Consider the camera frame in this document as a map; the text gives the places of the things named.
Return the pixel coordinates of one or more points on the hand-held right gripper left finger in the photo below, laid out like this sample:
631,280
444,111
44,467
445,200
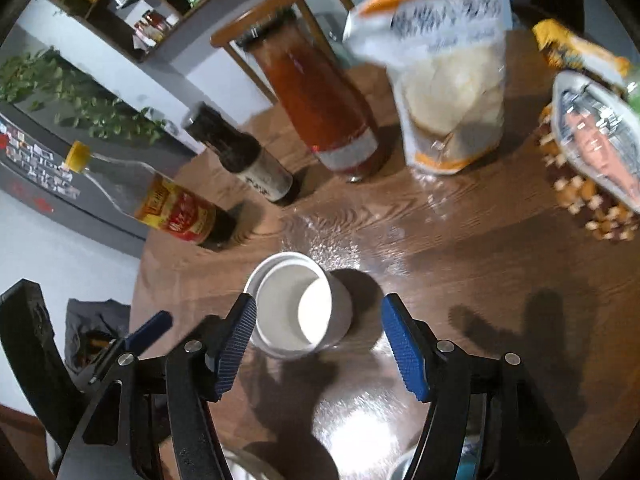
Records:
235,345

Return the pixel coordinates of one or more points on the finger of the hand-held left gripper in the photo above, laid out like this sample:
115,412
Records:
150,327

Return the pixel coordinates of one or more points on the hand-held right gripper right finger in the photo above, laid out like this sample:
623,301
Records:
407,350

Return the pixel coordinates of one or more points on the white cup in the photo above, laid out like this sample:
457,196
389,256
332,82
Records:
295,305

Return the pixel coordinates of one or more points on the dark cloth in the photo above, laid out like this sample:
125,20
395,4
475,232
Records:
85,315

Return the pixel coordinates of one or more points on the yellow cap vinegar bottle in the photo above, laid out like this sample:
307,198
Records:
175,210

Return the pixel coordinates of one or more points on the grey refrigerator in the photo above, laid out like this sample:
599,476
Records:
85,210

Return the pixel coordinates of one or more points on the group of fridge magnets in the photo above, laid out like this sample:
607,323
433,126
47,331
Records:
40,160

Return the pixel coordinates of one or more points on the dark soy sauce bottle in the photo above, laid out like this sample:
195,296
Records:
250,165

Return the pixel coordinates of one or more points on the wooden bead trivet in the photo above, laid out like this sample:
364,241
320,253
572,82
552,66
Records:
600,220

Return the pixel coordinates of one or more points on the green hanging plant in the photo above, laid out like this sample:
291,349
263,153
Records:
75,100

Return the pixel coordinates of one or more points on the red sauce bottle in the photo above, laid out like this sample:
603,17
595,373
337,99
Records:
320,105

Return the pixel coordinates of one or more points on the white flour bag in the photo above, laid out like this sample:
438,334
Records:
450,85

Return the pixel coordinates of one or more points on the pink slotted spoon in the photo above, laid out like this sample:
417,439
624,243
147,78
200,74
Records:
605,155

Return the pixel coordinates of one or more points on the white rectangular tray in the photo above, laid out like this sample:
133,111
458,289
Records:
575,110

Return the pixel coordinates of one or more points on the red jars on shelf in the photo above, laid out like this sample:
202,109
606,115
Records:
150,27

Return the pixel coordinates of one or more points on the metal whisk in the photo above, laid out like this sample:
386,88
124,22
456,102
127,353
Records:
595,105

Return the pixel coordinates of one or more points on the yellow snack packet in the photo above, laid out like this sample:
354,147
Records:
565,45

